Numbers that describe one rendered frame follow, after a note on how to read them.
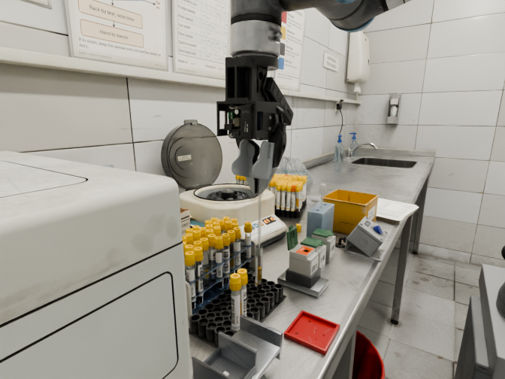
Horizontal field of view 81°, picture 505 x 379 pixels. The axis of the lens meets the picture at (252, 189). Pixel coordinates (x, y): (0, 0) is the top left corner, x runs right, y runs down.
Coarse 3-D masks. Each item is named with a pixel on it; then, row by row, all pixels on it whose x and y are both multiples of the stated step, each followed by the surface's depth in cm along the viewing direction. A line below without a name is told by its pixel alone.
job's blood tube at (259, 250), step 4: (256, 248) 54; (260, 248) 54; (256, 252) 55; (260, 252) 54; (256, 256) 55; (260, 256) 55; (256, 260) 55; (260, 260) 55; (256, 264) 55; (260, 264) 55; (256, 268) 55; (260, 268) 55; (256, 272) 56; (260, 272) 55; (256, 276) 56; (260, 276) 56; (256, 280) 56; (260, 280) 56; (256, 284) 56; (260, 284) 56
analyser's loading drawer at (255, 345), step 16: (240, 320) 42; (256, 320) 42; (224, 336) 37; (240, 336) 41; (256, 336) 41; (272, 336) 40; (224, 352) 38; (240, 352) 36; (256, 352) 35; (272, 352) 39; (192, 368) 34; (208, 368) 32; (224, 368) 36; (240, 368) 36; (256, 368) 35
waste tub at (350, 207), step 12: (336, 192) 98; (348, 192) 97; (336, 204) 87; (348, 204) 84; (360, 204) 82; (372, 204) 87; (336, 216) 87; (348, 216) 85; (360, 216) 83; (372, 216) 89; (336, 228) 88; (348, 228) 86
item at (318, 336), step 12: (300, 312) 51; (300, 324) 49; (312, 324) 49; (324, 324) 49; (336, 324) 48; (288, 336) 46; (300, 336) 47; (312, 336) 47; (324, 336) 47; (312, 348) 44; (324, 348) 43
